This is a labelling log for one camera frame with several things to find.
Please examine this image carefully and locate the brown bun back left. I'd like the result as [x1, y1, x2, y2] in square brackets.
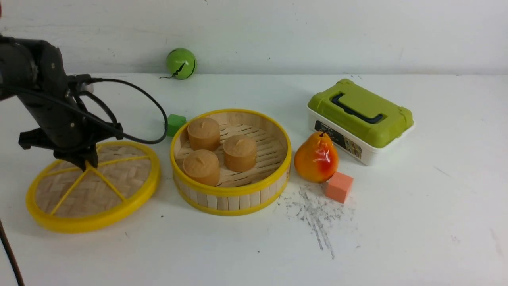
[187, 117, 221, 151]

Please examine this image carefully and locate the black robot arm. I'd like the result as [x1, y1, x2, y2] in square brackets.
[0, 36, 123, 170]

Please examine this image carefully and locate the dark cable bottom left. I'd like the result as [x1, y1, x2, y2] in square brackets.
[0, 220, 25, 286]

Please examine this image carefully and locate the yellow woven steamer lid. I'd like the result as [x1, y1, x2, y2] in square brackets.
[26, 141, 162, 234]

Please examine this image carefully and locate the green ball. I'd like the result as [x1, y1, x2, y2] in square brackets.
[165, 48, 197, 80]

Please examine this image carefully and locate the pink cube block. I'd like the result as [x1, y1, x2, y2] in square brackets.
[324, 172, 354, 204]

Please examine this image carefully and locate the green lidded white box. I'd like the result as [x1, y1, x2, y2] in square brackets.
[307, 78, 415, 166]

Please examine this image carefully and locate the orange yellow pear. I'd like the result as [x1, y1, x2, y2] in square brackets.
[294, 131, 339, 183]

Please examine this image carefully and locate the black cable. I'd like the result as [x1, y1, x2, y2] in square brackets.
[0, 78, 169, 145]

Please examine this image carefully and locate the brown bun right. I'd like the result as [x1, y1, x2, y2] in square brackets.
[223, 134, 257, 172]

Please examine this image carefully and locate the yellow bamboo steamer basket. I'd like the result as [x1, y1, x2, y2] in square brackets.
[170, 109, 292, 216]

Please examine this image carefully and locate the green cube block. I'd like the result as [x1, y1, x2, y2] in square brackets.
[166, 114, 187, 137]

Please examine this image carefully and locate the brown bun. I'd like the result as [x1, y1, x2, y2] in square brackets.
[183, 149, 221, 186]
[223, 134, 257, 172]
[187, 117, 221, 151]

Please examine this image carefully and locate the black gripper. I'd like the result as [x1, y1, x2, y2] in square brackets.
[18, 74, 123, 172]

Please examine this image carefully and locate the brown bun front left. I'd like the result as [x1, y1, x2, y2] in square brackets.
[183, 149, 221, 186]

